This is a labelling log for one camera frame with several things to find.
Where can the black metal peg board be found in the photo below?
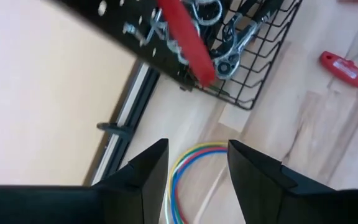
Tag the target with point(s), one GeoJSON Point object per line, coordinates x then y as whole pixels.
{"type": "Point", "coordinates": [129, 18]}

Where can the large beige desk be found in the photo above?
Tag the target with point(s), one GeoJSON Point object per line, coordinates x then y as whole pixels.
{"type": "Point", "coordinates": [42, 93]}

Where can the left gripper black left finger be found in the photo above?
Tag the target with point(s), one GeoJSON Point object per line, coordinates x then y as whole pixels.
{"type": "Point", "coordinates": [73, 205]}

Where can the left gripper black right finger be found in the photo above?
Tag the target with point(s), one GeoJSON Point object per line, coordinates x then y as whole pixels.
{"type": "Point", "coordinates": [291, 202]}

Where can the black aluminium rig frame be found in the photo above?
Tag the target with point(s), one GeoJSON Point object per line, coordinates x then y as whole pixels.
{"type": "Point", "coordinates": [126, 124]}

